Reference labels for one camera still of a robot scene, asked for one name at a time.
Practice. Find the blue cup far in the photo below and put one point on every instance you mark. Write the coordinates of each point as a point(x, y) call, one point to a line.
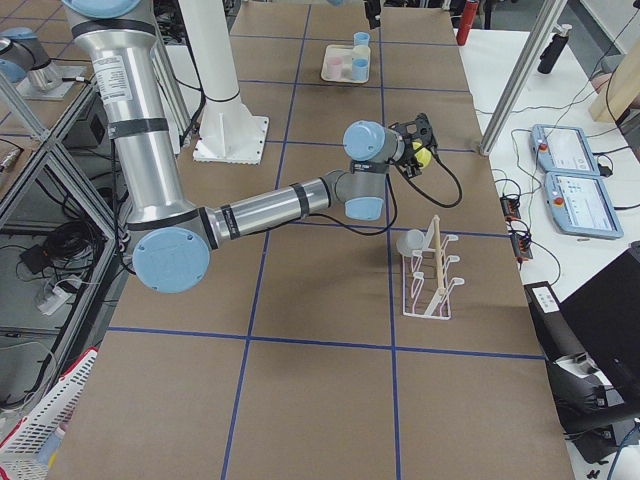
point(361, 38)

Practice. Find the lower blue teach pendant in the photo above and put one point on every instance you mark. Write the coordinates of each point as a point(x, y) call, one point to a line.
point(580, 205)

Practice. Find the pink plastic cup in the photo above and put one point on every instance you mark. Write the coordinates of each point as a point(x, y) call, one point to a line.
point(333, 68)

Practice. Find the red cylinder bottle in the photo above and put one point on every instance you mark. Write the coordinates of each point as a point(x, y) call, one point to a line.
point(466, 21)

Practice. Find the upper blue teach pendant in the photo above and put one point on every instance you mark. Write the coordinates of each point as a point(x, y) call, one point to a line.
point(562, 149)

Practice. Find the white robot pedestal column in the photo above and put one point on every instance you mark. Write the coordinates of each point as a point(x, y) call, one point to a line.
point(228, 131)

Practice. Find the white wire cup rack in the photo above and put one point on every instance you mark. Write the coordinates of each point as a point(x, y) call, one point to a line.
point(427, 285)

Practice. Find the blue cup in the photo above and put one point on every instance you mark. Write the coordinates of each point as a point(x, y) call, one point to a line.
point(361, 38)
point(360, 70)

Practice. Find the grey white cup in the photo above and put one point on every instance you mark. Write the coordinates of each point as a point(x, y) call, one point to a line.
point(410, 242)

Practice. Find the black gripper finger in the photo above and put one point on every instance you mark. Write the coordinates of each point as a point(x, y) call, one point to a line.
point(411, 164)
point(373, 22)

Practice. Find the blue teach pendant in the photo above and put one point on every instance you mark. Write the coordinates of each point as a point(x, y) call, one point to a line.
point(580, 205)
point(562, 149)

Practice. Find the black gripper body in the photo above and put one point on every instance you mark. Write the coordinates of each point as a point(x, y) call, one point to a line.
point(406, 157)
point(372, 13)

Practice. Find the cream plastic tray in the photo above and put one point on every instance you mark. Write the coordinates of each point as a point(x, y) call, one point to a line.
point(346, 64)

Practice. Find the aluminium frame post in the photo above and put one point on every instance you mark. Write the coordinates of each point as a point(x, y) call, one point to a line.
point(545, 20)

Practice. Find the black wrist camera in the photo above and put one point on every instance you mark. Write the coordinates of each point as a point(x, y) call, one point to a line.
point(420, 130)

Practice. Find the black bottle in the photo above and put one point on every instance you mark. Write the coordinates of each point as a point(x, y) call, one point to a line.
point(552, 52)

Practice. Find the blue cup near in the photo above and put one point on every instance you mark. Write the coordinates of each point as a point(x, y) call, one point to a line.
point(360, 70)

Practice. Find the yellow plastic cup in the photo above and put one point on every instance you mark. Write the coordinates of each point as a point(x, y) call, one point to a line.
point(422, 154)

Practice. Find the cream white cup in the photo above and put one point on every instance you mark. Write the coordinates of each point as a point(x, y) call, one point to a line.
point(361, 52)

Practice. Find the white plastic basket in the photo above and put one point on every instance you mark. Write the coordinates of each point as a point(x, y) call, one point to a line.
point(31, 447)

